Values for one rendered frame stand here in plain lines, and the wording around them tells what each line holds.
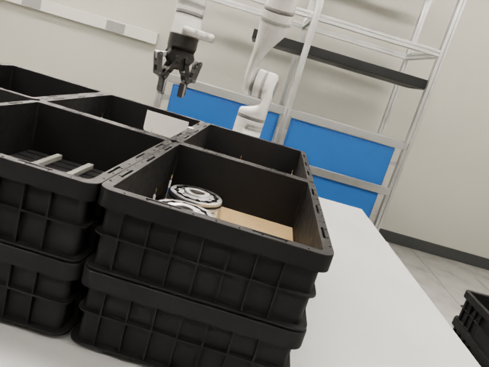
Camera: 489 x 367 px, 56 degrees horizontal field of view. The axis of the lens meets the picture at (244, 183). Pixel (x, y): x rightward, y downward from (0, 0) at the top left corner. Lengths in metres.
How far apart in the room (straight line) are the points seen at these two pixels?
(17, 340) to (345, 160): 2.65
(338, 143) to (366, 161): 0.22
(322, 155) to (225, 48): 1.33
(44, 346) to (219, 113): 2.48
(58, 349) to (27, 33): 3.76
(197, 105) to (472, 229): 2.72
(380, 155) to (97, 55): 2.40
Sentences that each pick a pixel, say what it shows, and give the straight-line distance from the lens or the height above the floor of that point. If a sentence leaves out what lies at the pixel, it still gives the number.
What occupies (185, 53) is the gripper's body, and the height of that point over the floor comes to 1.10.
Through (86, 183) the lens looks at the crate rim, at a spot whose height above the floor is 0.93.
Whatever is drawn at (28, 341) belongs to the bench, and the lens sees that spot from 0.69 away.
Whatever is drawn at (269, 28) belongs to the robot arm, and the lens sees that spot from 1.40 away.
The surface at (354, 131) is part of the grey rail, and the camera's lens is 3.08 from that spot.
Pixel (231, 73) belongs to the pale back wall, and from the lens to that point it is 3.87.
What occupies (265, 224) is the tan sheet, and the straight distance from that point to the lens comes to 0.91.
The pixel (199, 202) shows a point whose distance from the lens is 0.83.
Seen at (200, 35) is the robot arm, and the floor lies 1.15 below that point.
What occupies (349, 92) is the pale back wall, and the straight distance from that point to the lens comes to 3.95.
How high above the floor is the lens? 1.11
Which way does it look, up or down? 14 degrees down
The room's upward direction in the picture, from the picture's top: 16 degrees clockwise
